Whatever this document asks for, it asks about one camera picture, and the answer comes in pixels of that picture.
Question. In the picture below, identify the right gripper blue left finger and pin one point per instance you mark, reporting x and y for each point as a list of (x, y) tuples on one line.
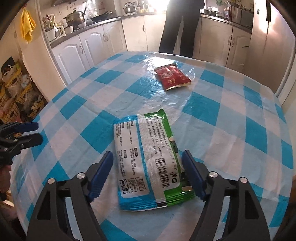
[(97, 175)]

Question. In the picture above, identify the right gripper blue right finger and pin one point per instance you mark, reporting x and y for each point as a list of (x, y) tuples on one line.
[(196, 173)]

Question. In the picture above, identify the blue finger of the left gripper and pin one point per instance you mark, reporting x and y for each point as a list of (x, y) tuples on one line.
[(31, 140), (26, 127)]

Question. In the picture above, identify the blue green wipes pack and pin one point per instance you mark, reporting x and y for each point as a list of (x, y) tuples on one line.
[(150, 173)]

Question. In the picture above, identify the white kitchen cabinets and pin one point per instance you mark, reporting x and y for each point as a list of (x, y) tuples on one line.
[(217, 41)]

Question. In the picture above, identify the left hand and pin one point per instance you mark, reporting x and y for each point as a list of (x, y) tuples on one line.
[(5, 179)]

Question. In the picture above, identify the blue checkered tablecloth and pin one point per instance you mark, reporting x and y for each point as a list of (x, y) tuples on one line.
[(147, 109)]

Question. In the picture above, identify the red snack packet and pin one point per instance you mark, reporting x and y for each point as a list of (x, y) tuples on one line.
[(171, 77)]

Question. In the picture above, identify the yellow hanging towel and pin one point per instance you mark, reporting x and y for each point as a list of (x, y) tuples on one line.
[(27, 26)]

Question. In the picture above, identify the steel cooking pot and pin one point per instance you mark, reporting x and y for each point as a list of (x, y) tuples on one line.
[(75, 18)]

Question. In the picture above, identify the black frying pan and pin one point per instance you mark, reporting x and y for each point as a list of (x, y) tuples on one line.
[(105, 16)]

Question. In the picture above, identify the steel kettle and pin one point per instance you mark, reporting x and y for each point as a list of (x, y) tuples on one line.
[(129, 8)]

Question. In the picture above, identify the yellow wire storage rack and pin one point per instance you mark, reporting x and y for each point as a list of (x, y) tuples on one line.
[(20, 98)]

